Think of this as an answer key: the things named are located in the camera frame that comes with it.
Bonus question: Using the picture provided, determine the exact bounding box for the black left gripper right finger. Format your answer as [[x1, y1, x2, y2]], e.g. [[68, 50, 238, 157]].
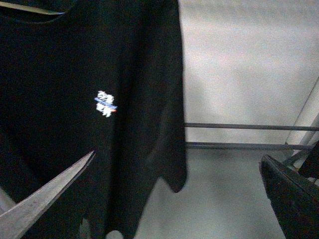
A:
[[259, 155, 319, 239]]

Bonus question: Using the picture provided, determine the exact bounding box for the grey metal clothes rack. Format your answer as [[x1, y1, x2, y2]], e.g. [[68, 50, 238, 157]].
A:
[[184, 77, 319, 175]]

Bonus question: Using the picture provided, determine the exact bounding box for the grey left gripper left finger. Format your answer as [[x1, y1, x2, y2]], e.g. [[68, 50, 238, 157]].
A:
[[0, 151, 95, 239]]

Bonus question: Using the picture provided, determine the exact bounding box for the black printed t-shirt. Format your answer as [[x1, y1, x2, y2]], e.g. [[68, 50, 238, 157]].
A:
[[0, 0, 187, 239]]

